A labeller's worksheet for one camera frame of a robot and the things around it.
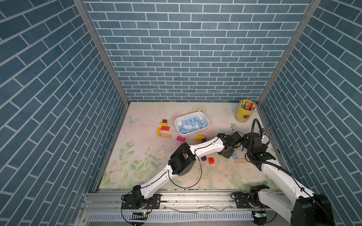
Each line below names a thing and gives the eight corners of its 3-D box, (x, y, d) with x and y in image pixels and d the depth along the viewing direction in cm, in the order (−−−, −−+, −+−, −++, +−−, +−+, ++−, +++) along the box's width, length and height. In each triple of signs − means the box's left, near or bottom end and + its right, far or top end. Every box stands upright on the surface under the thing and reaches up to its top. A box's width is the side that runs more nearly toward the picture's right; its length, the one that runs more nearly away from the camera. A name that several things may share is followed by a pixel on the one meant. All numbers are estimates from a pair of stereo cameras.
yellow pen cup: (236, 123, 109) (242, 110, 98) (233, 112, 116) (238, 99, 105) (251, 123, 109) (258, 110, 98) (247, 112, 116) (253, 99, 105)
